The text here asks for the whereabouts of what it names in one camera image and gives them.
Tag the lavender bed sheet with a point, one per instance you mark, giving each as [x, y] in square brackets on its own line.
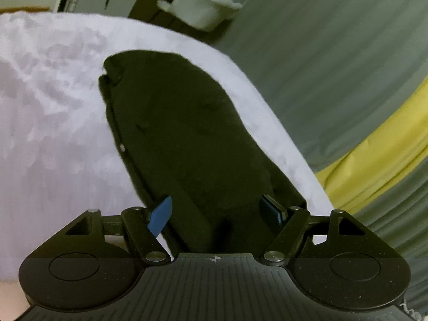
[58, 156]

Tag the yellow curtain panel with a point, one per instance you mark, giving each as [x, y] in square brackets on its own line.
[382, 159]

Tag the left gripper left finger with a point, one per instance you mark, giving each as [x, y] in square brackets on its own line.
[142, 226]

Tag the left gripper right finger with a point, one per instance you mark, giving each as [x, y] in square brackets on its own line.
[289, 226]

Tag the white plush chair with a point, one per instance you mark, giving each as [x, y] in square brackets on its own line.
[203, 15]

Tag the black pants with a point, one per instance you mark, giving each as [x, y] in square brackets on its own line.
[182, 137]

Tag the grey green curtain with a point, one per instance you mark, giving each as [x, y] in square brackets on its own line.
[333, 71]

